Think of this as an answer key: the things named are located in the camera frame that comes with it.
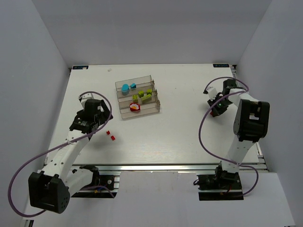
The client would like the teal round lego piece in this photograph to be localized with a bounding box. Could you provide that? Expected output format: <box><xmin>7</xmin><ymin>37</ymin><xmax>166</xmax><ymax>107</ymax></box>
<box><xmin>121</xmin><ymin>84</ymin><xmax>130</xmax><ymax>96</ymax></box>

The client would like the red round lego piece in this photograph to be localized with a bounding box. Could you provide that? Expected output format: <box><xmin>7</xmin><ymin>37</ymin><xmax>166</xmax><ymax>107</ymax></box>
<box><xmin>129</xmin><ymin>103</ymin><xmax>141</xmax><ymax>112</ymax></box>

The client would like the green 2x2 lego brick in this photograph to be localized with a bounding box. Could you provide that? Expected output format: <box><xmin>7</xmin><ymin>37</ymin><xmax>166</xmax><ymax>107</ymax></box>
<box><xmin>138</xmin><ymin>91</ymin><xmax>144</xmax><ymax>97</ymax></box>
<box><xmin>146</xmin><ymin>89</ymin><xmax>152</xmax><ymax>95</ymax></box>

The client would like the green 2x4 lego brick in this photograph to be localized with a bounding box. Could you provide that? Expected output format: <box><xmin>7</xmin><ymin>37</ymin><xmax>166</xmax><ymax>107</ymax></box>
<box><xmin>141</xmin><ymin>94</ymin><xmax>152</xmax><ymax>104</ymax></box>

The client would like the small teal lego brick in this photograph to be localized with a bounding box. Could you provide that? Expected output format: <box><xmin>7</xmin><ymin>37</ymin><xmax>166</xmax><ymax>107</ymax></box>
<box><xmin>130</xmin><ymin>83</ymin><xmax>136</xmax><ymax>90</ymax></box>

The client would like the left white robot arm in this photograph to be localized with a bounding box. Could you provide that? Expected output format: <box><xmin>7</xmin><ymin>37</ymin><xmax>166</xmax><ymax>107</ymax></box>
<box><xmin>28</xmin><ymin>98</ymin><xmax>113</xmax><ymax>214</ymax></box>

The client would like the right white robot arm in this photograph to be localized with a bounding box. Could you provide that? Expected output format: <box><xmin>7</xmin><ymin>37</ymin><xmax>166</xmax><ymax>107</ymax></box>
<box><xmin>204</xmin><ymin>79</ymin><xmax>270</xmax><ymax>178</ymax></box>

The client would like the right blue table label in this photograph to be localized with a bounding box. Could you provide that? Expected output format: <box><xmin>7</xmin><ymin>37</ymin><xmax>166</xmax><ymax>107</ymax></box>
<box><xmin>213</xmin><ymin>63</ymin><xmax>230</xmax><ymax>68</ymax></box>

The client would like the blue table label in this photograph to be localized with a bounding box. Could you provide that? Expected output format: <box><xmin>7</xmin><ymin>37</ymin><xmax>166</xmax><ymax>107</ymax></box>
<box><xmin>213</xmin><ymin>63</ymin><xmax>230</xmax><ymax>68</ymax></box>
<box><xmin>72</xmin><ymin>65</ymin><xmax>89</xmax><ymax>70</ymax></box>

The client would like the clear tiered acrylic container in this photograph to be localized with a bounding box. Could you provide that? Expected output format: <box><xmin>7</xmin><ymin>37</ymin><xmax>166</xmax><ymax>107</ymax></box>
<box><xmin>115</xmin><ymin>75</ymin><xmax>160</xmax><ymax>120</ymax></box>

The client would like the left blue table label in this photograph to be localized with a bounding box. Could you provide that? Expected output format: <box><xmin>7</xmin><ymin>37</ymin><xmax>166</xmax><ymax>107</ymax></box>
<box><xmin>72</xmin><ymin>65</ymin><xmax>89</xmax><ymax>70</ymax></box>

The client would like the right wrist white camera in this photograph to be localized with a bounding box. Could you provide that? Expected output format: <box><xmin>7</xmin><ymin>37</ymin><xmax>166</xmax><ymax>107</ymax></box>
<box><xmin>203</xmin><ymin>87</ymin><xmax>218</xmax><ymax>101</ymax></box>

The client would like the wrist white camera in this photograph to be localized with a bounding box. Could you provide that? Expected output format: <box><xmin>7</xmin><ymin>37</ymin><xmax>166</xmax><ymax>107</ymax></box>
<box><xmin>78</xmin><ymin>93</ymin><xmax>94</xmax><ymax>109</ymax></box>
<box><xmin>203</xmin><ymin>87</ymin><xmax>218</xmax><ymax>101</ymax></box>

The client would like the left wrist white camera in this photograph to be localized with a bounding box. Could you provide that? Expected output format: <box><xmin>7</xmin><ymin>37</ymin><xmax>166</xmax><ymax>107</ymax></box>
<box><xmin>78</xmin><ymin>93</ymin><xmax>94</xmax><ymax>109</ymax></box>

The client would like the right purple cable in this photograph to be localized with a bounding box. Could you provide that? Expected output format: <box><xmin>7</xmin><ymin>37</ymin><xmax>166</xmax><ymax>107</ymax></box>
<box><xmin>198</xmin><ymin>77</ymin><xmax>259</xmax><ymax>196</ymax></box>

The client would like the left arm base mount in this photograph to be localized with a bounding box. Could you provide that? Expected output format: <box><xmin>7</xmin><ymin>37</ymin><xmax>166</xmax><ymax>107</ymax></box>
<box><xmin>72</xmin><ymin>165</ymin><xmax>120</xmax><ymax>199</ymax></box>

